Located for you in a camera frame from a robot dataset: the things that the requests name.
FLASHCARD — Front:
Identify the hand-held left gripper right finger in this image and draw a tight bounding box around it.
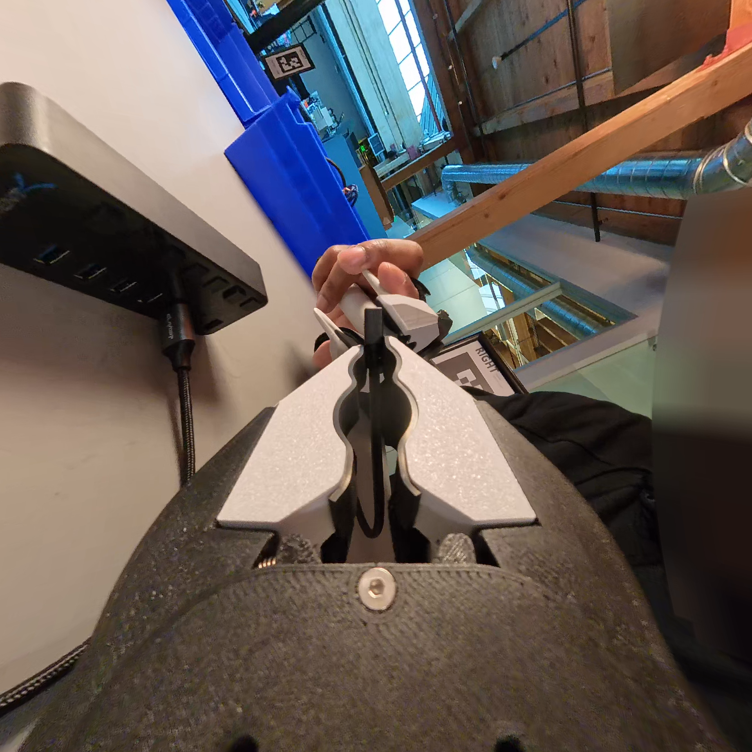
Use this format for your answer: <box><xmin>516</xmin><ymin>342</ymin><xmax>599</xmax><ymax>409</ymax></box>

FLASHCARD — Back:
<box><xmin>381</xmin><ymin>336</ymin><xmax>539</xmax><ymax>562</ymax></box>

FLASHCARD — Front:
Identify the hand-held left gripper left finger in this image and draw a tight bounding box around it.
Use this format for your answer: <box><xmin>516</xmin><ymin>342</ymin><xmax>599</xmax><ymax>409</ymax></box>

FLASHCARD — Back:
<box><xmin>216</xmin><ymin>343</ymin><xmax>365</xmax><ymax>562</ymax></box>

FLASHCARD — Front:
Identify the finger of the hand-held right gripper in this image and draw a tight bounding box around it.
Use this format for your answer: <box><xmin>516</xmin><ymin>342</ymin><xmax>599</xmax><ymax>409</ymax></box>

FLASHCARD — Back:
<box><xmin>313</xmin><ymin>307</ymin><xmax>353</xmax><ymax>359</ymax></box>
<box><xmin>378</xmin><ymin>293</ymin><xmax>443</xmax><ymax>350</ymax></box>

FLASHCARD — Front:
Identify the thin black usb cable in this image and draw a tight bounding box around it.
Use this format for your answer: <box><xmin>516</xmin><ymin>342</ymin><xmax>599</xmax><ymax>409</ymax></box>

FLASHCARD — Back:
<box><xmin>352</xmin><ymin>305</ymin><xmax>391</xmax><ymax>540</ymax></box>

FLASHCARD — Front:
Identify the braided black usb cable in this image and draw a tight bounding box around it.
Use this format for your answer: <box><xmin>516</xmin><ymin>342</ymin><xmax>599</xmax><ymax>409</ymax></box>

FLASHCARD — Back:
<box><xmin>0</xmin><ymin>258</ymin><xmax>197</xmax><ymax>712</ymax></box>

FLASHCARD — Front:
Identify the glossy black usb hub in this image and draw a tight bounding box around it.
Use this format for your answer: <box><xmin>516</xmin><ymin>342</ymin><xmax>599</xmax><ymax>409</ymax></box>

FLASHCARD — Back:
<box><xmin>0</xmin><ymin>82</ymin><xmax>269</xmax><ymax>337</ymax></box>

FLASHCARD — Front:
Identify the person's right forearm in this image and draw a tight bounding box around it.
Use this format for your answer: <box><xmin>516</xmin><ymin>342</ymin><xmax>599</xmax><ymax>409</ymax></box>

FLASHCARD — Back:
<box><xmin>470</xmin><ymin>390</ymin><xmax>665</xmax><ymax>568</ymax></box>

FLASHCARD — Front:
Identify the person's right hand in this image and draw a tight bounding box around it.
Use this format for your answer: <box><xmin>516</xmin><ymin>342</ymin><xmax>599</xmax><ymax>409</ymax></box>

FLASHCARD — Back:
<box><xmin>310</xmin><ymin>238</ymin><xmax>425</xmax><ymax>371</ymax></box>

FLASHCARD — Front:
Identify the wooden beam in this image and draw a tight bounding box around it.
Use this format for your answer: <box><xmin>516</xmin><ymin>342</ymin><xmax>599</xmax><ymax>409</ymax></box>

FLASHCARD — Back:
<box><xmin>407</xmin><ymin>44</ymin><xmax>752</xmax><ymax>268</ymax></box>

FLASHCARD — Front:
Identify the printed marker tag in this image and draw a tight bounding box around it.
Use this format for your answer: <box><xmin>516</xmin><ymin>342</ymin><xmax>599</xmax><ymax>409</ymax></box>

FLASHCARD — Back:
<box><xmin>262</xmin><ymin>44</ymin><xmax>312</xmax><ymax>80</ymax></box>

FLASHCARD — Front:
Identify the silver air duct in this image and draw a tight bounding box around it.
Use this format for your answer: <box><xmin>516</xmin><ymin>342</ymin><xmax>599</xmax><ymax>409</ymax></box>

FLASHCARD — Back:
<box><xmin>441</xmin><ymin>120</ymin><xmax>752</xmax><ymax>203</ymax></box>
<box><xmin>467</xmin><ymin>246</ymin><xmax>618</xmax><ymax>337</ymax></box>

